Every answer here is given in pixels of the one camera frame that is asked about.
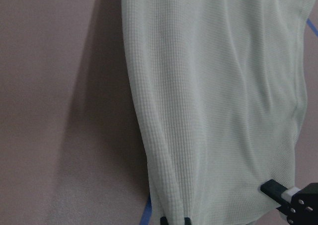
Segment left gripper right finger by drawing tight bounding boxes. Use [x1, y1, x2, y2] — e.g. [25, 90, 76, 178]
[184, 217, 192, 225]

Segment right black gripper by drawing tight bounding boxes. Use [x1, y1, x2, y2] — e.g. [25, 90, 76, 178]
[260, 179, 318, 225]

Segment olive green long-sleeve shirt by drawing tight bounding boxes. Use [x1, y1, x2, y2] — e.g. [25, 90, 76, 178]
[121, 0, 316, 225]

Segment brown paper table cover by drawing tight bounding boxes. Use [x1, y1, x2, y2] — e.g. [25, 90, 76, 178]
[0, 0, 318, 225]

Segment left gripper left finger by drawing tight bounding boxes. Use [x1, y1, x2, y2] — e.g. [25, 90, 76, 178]
[160, 216, 168, 225]

